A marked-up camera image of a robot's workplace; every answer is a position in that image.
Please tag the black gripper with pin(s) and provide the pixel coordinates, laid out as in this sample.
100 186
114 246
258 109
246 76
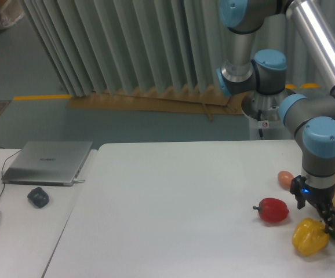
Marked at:
321 199

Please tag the yellow bell pepper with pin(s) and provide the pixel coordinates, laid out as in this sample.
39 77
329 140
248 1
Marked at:
309 237

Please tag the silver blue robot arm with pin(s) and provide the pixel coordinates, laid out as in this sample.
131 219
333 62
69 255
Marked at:
311 122

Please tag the red bell pepper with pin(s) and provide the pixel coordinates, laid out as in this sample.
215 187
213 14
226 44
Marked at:
272 210

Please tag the brown egg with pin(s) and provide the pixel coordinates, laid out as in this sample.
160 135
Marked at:
285 178

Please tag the brown cardboard sheet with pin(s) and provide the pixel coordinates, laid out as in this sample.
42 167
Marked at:
209 103

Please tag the white usb plug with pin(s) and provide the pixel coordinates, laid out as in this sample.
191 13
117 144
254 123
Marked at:
77 181

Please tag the pale green curtain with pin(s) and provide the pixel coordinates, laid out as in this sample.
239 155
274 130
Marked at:
210 49

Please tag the silver laptop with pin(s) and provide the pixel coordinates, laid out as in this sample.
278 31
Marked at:
55 163

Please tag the black earbuds case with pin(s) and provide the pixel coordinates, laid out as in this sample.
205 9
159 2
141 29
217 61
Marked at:
38 197

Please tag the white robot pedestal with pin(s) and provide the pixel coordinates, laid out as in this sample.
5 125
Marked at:
262 113

